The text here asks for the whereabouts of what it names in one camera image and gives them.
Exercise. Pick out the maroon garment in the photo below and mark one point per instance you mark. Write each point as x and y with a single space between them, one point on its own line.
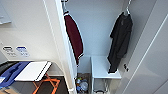
75 36

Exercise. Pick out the white wardrobe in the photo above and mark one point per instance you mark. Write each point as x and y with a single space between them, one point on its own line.
96 26

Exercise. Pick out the white inner drawer unit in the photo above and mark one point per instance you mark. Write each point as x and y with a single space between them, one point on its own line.
105 66

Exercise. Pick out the black garment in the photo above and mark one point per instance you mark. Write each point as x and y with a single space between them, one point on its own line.
120 40

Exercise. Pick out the box of small bottles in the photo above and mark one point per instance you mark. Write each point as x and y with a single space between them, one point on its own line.
82 86

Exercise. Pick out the small dark wardrobe hinge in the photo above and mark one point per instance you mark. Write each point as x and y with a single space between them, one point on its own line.
125 67

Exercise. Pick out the white bin lid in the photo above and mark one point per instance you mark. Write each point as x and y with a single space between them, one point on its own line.
33 70

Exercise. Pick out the white clothes hanger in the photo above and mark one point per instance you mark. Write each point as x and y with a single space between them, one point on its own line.
128 8

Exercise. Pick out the orange floor frame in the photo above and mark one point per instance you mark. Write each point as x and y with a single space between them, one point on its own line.
37 87

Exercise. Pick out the white wall board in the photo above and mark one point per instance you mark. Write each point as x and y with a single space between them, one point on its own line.
4 15

